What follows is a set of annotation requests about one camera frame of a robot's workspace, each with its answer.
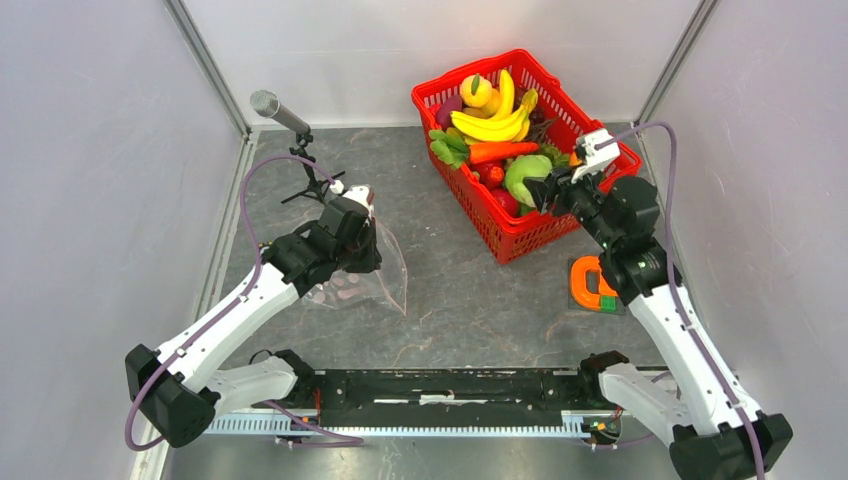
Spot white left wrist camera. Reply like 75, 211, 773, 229
329, 180, 375, 215

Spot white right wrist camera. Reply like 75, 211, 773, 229
569, 128, 620, 183

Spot red pepper toy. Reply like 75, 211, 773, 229
471, 162, 505, 191

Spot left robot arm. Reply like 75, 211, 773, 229
124, 186, 381, 448

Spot red plastic basket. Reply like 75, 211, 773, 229
411, 49, 604, 264

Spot black microphone tripod stand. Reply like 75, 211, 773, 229
280, 133, 331, 205

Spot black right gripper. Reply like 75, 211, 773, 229
524, 160, 619, 251

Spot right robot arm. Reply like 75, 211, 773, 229
523, 169, 793, 479

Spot purple sweet potato toy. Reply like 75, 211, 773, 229
435, 95, 464, 130

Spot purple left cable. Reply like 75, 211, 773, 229
124, 154, 366, 453

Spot clear pink zip top bag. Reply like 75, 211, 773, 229
304, 220, 408, 316

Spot grey microphone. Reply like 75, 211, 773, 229
249, 90, 311, 135

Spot red tomato toy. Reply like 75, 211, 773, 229
490, 188, 520, 218

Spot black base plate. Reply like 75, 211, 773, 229
280, 368, 615, 428

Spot orange carrot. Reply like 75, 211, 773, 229
469, 142, 540, 165

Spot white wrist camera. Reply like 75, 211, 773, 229
329, 180, 375, 215
569, 128, 620, 183

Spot yellow banana bunch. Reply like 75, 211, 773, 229
451, 69, 539, 142

